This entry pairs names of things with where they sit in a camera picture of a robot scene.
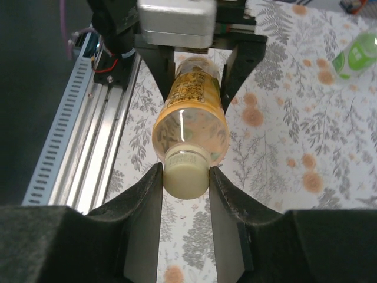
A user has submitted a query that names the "floral patterned table mat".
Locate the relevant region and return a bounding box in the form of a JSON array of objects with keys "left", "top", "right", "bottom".
[{"left": 102, "top": 0, "right": 377, "bottom": 283}]

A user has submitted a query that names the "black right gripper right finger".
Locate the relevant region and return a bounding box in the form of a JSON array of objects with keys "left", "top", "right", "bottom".
[{"left": 209, "top": 166, "right": 377, "bottom": 283}]

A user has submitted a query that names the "yellow label tea bottle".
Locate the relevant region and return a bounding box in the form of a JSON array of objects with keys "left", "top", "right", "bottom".
[{"left": 151, "top": 55, "right": 230, "bottom": 169}]

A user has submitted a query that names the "light green plastic bottle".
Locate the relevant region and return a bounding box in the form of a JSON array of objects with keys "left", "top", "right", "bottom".
[{"left": 332, "top": 31, "right": 377, "bottom": 80}]

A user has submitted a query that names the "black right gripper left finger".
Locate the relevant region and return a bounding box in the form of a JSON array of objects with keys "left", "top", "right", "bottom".
[{"left": 0, "top": 161, "right": 164, "bottom": 283}]

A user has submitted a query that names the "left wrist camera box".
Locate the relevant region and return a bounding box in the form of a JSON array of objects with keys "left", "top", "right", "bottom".
[{"left": 137, "top": 0, "right": 219, "bottom": 50}]

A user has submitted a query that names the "thin purple base cable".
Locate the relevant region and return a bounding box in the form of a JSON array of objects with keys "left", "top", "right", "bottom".
[{"left": 59, "top": 0, "right": 95, "bottom": 60}]

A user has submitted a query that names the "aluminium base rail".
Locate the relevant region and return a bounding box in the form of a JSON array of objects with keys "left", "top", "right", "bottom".
[{"left": 48, "top": 55, "right": 142, "bottom": 216}]

